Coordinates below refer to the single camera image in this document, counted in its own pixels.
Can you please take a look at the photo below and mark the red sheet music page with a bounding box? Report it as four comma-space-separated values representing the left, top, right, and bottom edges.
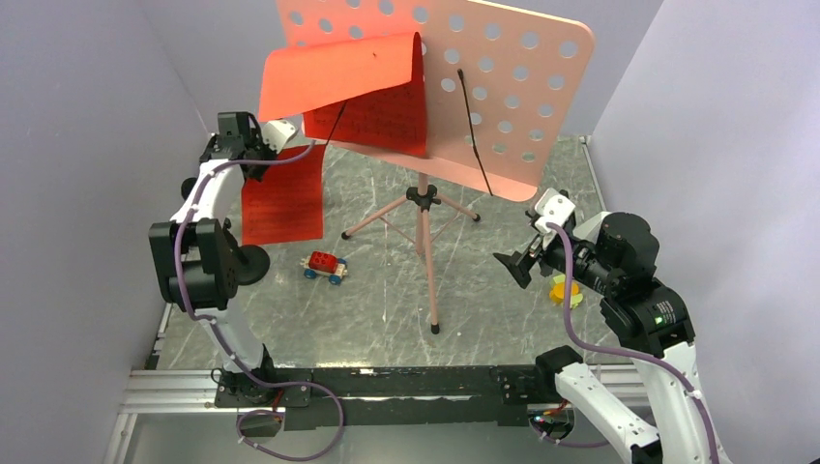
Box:
241, 144, 325, 246

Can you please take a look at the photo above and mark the red sheet music folder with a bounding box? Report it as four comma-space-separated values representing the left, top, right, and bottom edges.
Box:
258, 32, 427, 159

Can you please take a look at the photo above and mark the pink tripod music stand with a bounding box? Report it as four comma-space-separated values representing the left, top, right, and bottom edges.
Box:
274, 0, 597, 336

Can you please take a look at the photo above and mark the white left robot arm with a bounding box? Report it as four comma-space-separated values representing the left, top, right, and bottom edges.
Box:
149, 111, 278, 406

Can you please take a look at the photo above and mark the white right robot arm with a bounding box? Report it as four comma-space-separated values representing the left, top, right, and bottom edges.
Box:
495, 213, 730, 463

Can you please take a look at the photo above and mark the yellow green toy block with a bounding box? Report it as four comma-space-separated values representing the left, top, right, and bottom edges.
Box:
548, 274, 584, 309

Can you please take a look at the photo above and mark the black microphone on stand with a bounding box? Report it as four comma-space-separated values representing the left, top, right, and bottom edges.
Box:
171, 168, 270, 285

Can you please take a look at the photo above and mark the red blue toy car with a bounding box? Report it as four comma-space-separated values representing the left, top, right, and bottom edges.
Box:
301, 250, 348, 285

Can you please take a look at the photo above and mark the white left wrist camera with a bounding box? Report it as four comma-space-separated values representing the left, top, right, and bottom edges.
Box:
261, 119, 298, 153

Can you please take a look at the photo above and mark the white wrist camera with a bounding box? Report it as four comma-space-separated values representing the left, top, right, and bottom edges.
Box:
529, 188, 576, 248
261, 119, 298, 153

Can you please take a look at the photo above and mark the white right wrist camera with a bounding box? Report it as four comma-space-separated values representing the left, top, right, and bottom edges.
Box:
529, 188, 576, 248

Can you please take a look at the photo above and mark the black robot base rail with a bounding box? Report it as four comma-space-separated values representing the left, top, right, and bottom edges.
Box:
214, 364, 563, 431

